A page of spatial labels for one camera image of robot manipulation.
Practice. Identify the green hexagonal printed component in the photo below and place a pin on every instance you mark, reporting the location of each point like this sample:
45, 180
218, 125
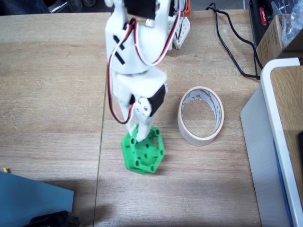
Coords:
142, 165

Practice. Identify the beige masking tape roll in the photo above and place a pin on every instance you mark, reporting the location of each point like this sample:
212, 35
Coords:
187, 132

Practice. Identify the orange and black table clamp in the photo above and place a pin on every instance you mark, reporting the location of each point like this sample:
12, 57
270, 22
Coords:
187, 10

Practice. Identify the black mesh office chair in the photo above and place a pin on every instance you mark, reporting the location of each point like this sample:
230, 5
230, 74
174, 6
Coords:
61, 6

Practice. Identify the white ribbed container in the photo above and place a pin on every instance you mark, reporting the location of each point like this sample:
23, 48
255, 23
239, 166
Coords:
260, 153

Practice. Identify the black device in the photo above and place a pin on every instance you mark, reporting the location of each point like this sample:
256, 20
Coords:
54, 220

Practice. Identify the blue-grey board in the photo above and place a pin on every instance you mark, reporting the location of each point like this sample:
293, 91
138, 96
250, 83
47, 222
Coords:
30, 198

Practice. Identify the black power strip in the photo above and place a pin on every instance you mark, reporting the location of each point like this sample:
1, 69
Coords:
258, 30

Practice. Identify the small yellow piece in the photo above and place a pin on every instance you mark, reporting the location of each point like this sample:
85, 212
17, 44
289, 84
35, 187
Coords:
6, 170

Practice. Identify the brown cardboard box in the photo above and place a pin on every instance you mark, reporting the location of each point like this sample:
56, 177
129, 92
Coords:
270, 42

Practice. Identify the person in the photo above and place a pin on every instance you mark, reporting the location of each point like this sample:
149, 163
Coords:
21, 6

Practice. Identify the clear plastic bag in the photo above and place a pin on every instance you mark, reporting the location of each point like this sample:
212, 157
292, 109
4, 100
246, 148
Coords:
290, 23

